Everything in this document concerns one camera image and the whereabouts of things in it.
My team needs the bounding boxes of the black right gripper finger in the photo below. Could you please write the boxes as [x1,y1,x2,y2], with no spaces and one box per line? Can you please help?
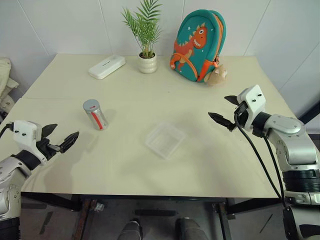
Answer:
[207,112,236,132]
[224,94,241,106]

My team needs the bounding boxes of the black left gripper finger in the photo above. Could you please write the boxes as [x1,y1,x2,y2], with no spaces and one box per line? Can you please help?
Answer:
[41,123,59,139]
[59,131,80,154]

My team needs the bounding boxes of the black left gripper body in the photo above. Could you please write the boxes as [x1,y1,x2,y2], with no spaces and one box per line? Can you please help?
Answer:
[36,137,62,161]

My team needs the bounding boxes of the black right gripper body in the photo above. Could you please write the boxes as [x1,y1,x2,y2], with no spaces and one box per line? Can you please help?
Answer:
[233,102,253,131]

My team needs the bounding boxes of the red and silver can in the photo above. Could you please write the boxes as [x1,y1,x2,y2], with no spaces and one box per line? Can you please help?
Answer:
[82,99,110,132]

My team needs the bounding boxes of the small grey round lid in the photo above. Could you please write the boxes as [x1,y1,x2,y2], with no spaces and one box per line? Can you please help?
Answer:
[82,99,101,112]

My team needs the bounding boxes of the clear plastic container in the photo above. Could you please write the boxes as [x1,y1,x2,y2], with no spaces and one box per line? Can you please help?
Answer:
[144,121,187,161]

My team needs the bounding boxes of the beige plush toy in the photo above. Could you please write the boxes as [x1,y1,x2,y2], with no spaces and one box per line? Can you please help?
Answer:
[205,63,229,87]

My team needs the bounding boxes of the teal dinosaur backpack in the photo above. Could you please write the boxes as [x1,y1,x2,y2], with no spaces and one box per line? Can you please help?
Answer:
[169,6,228,84]

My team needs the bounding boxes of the white rectangular case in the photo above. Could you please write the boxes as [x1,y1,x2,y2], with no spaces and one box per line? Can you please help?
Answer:
[87,55,127,81]

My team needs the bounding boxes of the white ribbed plant pot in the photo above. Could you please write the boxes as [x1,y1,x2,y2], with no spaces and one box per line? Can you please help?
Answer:
[137,51,159,75]

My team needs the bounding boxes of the thin black rod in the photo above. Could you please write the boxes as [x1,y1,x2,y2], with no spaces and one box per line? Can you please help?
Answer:
[259,213,274,234]

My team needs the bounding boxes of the dark rounded robot foot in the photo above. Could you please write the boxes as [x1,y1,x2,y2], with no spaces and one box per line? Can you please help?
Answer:
[175,217,209,240]
[119,218,143,240]

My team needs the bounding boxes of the black flat floor bar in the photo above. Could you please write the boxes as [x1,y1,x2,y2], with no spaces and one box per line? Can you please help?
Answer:
[134,209,177,217]

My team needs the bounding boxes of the green palm plant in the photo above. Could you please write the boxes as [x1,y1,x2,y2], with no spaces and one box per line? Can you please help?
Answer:
[121,0,164,59]

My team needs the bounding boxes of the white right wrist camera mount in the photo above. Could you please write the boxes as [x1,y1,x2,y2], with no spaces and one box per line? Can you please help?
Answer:
[235,84,267,131]

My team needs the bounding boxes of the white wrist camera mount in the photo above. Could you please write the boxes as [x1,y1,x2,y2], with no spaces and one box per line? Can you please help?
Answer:
[235,84,267,131]
[11,120,48,166]

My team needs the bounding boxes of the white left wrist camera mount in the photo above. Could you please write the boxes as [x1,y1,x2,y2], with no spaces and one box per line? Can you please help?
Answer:
[11,120,48,166]

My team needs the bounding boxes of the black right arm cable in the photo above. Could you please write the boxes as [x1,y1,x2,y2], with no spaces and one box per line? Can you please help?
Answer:
[262,136,287,203]
[234,113,288,210]

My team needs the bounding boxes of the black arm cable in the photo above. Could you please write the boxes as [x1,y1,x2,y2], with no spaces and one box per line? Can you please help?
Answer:
[234,113,288,210]
[262,136,287,203]
[0,122,14,139]

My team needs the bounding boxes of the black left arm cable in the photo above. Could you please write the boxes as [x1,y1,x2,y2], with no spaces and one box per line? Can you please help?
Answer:
[0,122,14,139]

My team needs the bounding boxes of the black metal table frame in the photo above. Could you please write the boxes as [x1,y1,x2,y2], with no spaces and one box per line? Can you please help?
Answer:
[20,191,286,240]

